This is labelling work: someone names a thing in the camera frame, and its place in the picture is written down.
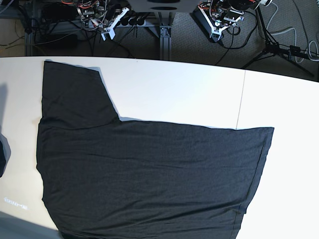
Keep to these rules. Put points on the black T-shirt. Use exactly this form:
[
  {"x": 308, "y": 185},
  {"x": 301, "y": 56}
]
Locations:
[{"x": 104, "y": 178}]

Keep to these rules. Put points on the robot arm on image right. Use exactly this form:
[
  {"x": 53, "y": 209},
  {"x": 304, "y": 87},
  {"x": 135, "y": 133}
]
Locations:
[{"x": 228, "y": 12}]

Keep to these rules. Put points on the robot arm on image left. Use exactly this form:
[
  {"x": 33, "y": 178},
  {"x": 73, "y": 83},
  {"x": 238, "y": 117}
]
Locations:
[{"x": 95, "y": 14}]

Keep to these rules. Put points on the grey power strip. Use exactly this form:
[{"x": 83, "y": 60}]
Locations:
[{"x": 132, "y": 21}]

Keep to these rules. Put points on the black tripod stand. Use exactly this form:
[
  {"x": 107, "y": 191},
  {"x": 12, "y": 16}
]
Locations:
[{"x": 272, "y": 47}]

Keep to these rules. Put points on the dark object at left edge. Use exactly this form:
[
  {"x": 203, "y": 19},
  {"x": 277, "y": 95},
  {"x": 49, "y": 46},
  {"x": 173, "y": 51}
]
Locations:
[{"x": 5, "y": 153}]

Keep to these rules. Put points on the aluminium frame post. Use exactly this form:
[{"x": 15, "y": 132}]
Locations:
[{"x": 165, "y": 20}]

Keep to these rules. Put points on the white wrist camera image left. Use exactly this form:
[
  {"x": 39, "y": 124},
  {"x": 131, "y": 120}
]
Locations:
[{"x": 109, "y": 29}]

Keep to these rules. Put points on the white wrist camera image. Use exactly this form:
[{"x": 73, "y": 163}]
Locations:
[
  {"x": 211, "y": 24},
  {"x": 109, "y": 29}
]

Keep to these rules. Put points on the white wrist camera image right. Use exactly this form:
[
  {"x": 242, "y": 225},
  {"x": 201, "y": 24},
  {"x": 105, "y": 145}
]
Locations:
[{"x": 211, "y": 24}]

